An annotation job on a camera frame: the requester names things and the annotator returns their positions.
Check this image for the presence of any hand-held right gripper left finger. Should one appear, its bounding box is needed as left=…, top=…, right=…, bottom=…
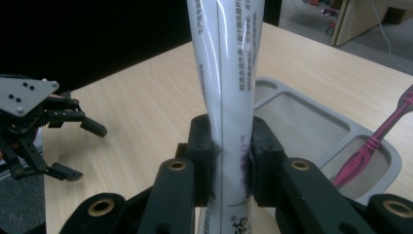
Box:
left=136, top=113, right=222, bottom=234

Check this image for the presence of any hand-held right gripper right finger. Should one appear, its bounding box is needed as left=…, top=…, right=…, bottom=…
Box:
left=246, top=115, right=375, bottom=234

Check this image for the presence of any grey toothbrush holder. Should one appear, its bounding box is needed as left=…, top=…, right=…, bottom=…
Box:
left=252, top=76, right=403, bottom=207

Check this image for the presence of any pink toothbrush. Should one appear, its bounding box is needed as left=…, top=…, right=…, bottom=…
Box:
left=330, top=84, right=413, bottom=190

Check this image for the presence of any white and purple toothpaste tube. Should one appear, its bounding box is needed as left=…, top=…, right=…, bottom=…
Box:
left=186, top=0, right=278, bottom=234

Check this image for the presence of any black curtain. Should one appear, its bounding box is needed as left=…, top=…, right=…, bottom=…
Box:
left=0, top=0, right=284, bottom=96

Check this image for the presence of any purple item on floor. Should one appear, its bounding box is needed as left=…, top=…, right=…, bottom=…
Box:
left=320, top=7, right=341, bottom=18

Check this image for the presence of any light wooden shelf unit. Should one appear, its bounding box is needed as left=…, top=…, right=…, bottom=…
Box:
left=328, top=0, right=413, bottom=47

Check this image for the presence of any thin white cable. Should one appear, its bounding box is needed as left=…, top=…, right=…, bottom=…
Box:
left=370, top=0, right=413, bottom=75

